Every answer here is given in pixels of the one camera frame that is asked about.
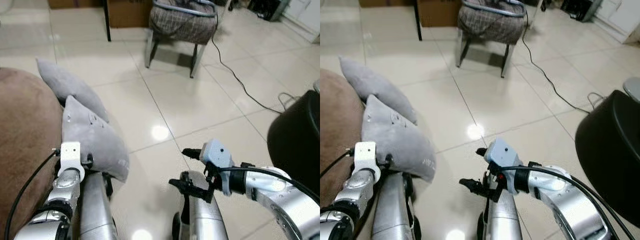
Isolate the large brown cardboard box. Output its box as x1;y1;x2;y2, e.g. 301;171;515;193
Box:
107;0;154;29
416;0;464;28

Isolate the brown sofa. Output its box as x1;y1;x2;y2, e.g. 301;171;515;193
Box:
320;69;369;207
0;67;64;237

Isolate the black table leg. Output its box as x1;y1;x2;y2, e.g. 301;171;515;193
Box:
413;0;424;42
103;0;112;43

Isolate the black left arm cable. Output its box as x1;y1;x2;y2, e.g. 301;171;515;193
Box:
320;149;356;179
3;149;60;240

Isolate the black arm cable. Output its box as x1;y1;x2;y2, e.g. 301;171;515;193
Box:
499;165;637;240
320;149;356;179
215;166;321;205
3;149;60;240

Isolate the black floor appliance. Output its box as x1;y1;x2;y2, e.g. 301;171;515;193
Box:
559;0;604;23
247;0;291;22

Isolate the grey looped cable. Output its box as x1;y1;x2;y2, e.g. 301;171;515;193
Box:
277;92;302;111
587;92;609;111

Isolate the black floor cable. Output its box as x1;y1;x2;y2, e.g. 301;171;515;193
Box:
210;9;284;115
522;9;592;115

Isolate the plain grey pillow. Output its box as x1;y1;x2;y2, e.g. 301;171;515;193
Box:
339;56;419;125
36;58;110;124

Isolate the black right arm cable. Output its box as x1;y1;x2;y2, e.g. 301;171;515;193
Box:
499;165;637;240
215;166;321;205

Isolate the grey round object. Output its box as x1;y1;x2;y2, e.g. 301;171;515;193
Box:
622;76;640;104

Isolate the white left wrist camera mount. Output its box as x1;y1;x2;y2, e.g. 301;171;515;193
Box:
57;142;86;182
353;142;382;184

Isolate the silver robot leg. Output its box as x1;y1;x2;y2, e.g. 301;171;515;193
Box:
172;170;229;240
477;187;524;240
79;170;119;240
369;172;422;240

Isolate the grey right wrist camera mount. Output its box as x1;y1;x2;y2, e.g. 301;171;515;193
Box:
483;137;521;195
200;139;235;196

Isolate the brown cardboard box with tape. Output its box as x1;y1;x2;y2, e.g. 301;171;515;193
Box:
358;0;416;8

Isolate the white cabinet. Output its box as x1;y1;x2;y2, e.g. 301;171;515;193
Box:
280;0;321;44
592;0;640;44

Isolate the black round ottoman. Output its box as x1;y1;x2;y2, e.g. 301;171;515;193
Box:
266;90;321;197
574;90;640;216

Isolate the grey pillow with small print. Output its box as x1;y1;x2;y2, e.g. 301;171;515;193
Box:
361;94;437;183
61;95;130;182

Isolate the plaid cushioned chair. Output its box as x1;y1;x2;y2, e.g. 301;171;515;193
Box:
144;0;219;79
454;0;529;79

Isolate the silver right robot leg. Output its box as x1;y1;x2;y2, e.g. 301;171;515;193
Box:
172;170;229;240
477;187;524;240

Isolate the silver left robot leg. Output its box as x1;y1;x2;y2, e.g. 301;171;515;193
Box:
79;170;119;240
369;172;422;240

